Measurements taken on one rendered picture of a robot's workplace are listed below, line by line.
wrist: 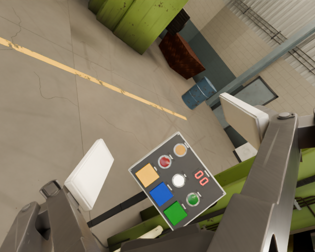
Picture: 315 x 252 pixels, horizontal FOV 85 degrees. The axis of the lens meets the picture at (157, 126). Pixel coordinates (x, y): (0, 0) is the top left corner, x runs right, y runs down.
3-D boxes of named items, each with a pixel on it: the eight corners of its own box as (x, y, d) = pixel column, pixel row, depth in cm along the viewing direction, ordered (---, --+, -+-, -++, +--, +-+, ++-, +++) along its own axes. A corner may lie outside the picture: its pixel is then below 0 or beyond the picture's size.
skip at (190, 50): (172, 71, 626) (190, 54, 585) (156, 42, 719) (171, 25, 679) (189, 84, 713) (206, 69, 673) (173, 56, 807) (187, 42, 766)
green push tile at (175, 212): (174, 226, 72) (187, 215, 72) (163, 212, 72) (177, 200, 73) (173, 224, 74) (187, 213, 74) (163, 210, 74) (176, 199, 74)
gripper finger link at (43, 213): (68, 226, 11) (31, 237, 12) (95, 177, 16) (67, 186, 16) (55, 210, 11) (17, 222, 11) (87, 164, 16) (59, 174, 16)
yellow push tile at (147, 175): (145, 188, 73) (159, 177, 73) (134, 173, 73) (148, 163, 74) (146, 186, 75) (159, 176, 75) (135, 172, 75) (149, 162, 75)
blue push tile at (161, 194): (159, 207, 72) (173, 196, 73) (148, 192, 73) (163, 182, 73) (159, 205, 74) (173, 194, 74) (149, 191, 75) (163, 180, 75)
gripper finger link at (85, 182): (92, 210, 13) (83, 213, 13) (114, 159, 20) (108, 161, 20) (71, 180, 12) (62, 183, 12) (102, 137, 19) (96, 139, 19)
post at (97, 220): (75, 235, 130) (182, 177, 79) (74, 229, 132) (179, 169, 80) (80, 233, 133) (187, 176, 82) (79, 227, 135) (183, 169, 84)
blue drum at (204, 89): (186, 106, 505) (211, 87, 463) (178, 92, 535) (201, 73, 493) (196, 112, 548) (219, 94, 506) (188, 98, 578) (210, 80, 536)
